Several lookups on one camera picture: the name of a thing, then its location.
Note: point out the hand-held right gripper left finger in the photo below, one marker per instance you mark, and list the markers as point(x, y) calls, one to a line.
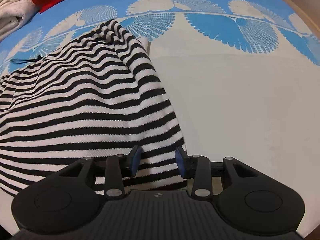
point(133, 162)

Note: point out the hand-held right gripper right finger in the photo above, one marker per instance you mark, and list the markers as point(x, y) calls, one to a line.
point(180, 162)

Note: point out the striped hooded dress white vest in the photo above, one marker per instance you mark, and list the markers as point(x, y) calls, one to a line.
point(87, 105)

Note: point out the blue patterned bed sheet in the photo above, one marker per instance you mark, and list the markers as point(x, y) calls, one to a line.
point(237, 105)

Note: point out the white fleece folded blanket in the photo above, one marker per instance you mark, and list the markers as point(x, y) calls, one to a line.
point(15, 7)

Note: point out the wooden bed frame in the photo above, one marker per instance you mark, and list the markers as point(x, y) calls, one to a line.
point(300, 10)

